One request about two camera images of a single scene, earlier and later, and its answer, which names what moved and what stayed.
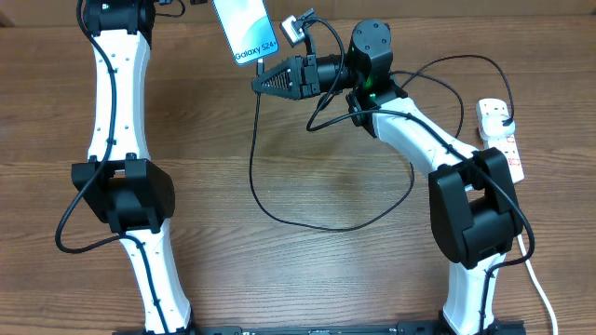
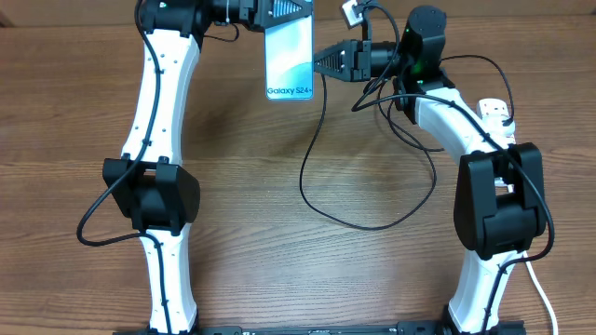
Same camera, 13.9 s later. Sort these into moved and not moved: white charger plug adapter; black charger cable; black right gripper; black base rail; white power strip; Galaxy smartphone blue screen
Moved: black right gripper; black charger cable; Galaxy smartphone blue screen
Not moved: white charger plug adapter; black base rail; white power strip
